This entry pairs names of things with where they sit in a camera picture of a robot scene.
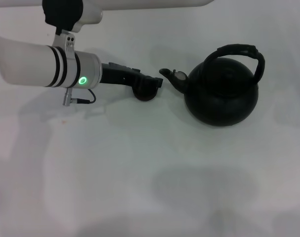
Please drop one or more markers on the black round teapot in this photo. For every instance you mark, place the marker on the black round teapot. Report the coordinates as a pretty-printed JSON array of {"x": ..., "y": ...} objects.
[{"x": 221, "y": 103}]

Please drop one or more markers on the small dark teacup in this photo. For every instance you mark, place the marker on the small dark teacup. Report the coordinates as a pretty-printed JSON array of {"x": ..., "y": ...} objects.
[{"x": 146, "y": 96}]

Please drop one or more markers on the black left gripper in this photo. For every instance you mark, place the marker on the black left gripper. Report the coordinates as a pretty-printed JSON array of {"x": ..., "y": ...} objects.
[{"x": 117, "y": 75}]

